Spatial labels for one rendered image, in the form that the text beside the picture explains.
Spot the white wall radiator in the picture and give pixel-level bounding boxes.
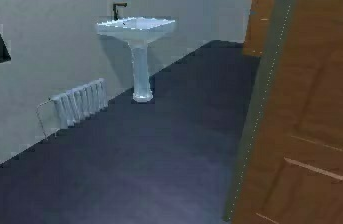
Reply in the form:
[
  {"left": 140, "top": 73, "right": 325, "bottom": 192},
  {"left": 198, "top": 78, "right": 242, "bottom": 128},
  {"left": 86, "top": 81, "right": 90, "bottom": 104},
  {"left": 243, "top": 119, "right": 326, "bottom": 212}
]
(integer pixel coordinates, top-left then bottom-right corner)
[{"left": 34, "top": 77, "right": 109, "bottom": 140}]

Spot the brown wooden room door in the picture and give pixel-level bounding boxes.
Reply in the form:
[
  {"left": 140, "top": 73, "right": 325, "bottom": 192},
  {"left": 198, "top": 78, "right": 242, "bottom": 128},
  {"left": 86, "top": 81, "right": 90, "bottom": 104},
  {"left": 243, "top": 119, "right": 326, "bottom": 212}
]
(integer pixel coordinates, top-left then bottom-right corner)
[{"left": 224, "top": 0, "right": 343, "bottom": 224}]

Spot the white pedestal sink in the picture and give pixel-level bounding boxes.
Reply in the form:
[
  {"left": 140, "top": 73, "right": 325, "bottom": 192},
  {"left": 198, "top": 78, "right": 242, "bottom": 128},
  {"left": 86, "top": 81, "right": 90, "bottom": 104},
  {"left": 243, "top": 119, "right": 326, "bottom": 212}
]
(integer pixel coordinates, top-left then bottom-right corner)
[{"left": 95, "top": 16, "right": 177, "bottom": 104}]

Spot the black sink faucet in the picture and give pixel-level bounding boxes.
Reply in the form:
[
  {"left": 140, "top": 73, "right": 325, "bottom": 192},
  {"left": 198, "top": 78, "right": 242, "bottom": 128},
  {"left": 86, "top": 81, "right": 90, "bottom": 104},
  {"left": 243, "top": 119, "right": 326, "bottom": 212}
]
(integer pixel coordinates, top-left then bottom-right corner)
[{"left": 112, "top": 2, "right": 129, "bottom": 21}]

